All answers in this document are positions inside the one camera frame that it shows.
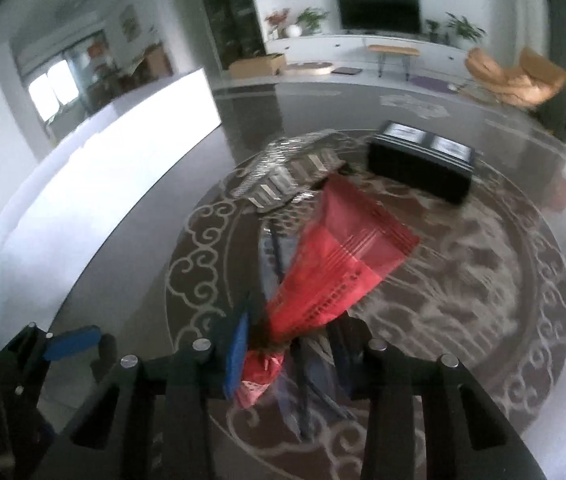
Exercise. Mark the tan lounge chair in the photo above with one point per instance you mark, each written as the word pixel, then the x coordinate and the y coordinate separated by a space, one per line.
pixel 513 77

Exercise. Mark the glass desktop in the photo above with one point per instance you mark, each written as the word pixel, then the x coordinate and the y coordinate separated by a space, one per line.
pixel 128 260

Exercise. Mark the round wooden tray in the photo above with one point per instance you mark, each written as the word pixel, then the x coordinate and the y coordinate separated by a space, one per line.
pixel 308 67

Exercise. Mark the small potted plant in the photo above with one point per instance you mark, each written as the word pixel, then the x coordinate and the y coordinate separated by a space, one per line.
pixel 433 30

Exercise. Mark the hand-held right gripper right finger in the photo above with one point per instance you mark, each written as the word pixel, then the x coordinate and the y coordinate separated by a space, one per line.
pixel 385 385

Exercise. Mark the silver sequin bow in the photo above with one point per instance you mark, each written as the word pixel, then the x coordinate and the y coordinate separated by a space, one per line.
pixel 283 180

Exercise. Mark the red paper decoration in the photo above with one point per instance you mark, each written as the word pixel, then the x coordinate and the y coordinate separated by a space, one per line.
pixel 94 50

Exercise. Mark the dark flat item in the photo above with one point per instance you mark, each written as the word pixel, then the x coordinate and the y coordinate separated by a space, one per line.
pixel 347 70

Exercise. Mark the black television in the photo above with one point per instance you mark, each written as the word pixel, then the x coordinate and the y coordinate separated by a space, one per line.
pixel 378 10

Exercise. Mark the wall painting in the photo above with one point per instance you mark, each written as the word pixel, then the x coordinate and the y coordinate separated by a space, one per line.
pixel 129 22

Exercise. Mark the light wooden chair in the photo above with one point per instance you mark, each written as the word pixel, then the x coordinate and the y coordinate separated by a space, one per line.
pixel 158 59

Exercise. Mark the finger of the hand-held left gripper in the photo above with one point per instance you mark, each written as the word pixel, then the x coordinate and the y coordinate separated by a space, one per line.
pixel 73 339
pixel 104 357

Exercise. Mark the dark glass cabinet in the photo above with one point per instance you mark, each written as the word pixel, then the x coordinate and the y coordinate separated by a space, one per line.
pixel 228 10

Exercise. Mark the large leafy potted plant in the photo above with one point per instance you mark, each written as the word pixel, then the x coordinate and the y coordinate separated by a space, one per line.
pixel 463 27

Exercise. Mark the purple floor mat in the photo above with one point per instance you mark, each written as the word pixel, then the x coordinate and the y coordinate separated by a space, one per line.
pixel 430 82

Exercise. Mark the white television cabinet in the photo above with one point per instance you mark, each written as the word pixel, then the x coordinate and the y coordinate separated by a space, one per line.
pixel 323 47

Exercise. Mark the red flower bouquet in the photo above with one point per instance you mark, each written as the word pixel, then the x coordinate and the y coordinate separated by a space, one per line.
pixel 278 19

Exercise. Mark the red plastic bag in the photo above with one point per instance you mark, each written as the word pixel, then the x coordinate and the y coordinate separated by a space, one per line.
pixel 343 245

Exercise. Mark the patterned round rug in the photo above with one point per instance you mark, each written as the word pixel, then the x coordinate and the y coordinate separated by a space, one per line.
pixel 463 270

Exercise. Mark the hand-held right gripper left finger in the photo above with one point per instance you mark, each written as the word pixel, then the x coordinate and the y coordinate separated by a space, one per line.
pixel 238 355

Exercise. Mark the black cardboard box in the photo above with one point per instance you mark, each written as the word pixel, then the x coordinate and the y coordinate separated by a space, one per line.
pixel 413 170

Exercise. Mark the white round vase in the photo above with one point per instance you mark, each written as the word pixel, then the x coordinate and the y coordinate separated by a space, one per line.
pixel 294 31

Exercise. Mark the blue grey cloth item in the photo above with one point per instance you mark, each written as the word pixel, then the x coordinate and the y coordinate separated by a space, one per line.
pixel 315 385

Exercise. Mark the green potted plant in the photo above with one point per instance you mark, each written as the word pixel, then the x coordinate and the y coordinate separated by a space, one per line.
pixel 313 20

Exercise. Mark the wooden stool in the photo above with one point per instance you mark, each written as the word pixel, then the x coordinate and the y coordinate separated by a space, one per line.
pixel 393 51

